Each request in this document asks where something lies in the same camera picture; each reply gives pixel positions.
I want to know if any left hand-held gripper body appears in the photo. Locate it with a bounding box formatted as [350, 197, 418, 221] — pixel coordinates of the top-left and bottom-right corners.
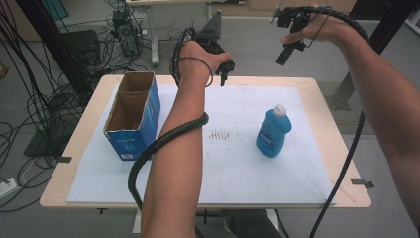
[189, 9, 236, 77]

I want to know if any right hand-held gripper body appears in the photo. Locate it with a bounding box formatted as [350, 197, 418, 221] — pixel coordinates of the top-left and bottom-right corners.
[270, 5, 313, 35]

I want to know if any blue plastic bottle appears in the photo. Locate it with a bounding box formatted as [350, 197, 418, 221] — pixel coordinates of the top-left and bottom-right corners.
[255, 103, 293, 159]

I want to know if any blue cardboard box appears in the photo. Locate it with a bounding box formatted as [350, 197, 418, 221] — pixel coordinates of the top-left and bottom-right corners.
[103, 70, 161, 162]

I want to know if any person's right hand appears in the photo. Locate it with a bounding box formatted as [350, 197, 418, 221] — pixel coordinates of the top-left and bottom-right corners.
[280, 12, 351, 46]

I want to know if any person's left hand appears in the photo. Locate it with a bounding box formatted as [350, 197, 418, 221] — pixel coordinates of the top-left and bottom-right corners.
[177, 40, 232, 87]

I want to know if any grey floor mat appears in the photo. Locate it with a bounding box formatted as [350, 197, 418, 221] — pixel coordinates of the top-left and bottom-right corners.
[316, 80, 377, 136]

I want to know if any black computer tower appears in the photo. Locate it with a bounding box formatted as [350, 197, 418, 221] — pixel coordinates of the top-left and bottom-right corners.
[111, 9, 144, 58]

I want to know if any black metal stand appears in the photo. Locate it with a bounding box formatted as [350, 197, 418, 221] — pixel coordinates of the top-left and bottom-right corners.
[328, 0, 420, 112]

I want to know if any white paper sheet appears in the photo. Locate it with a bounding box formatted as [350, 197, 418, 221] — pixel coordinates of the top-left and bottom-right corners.
[65, 83, 337, 206]

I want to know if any black box case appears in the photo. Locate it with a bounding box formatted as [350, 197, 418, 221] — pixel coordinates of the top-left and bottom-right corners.
[60, 29, 102, 72]

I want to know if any black slanted pole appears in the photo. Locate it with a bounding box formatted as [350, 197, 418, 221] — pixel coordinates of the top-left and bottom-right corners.
[15, 0, 94, 97]

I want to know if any black stand base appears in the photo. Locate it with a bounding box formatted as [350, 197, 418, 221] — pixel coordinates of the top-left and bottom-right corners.
[23, 127, 68, 159]

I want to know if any white power strip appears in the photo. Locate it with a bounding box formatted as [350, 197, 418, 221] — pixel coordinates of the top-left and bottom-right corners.
[0, 177, 18, 200]

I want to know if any right black spiral cable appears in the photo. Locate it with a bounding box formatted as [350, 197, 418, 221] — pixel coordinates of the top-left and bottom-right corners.
[280, 5, 370, 238]

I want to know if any bundle of black floor cables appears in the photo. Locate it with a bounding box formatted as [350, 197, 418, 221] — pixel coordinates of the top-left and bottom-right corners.
[0, 9, 112, 212]

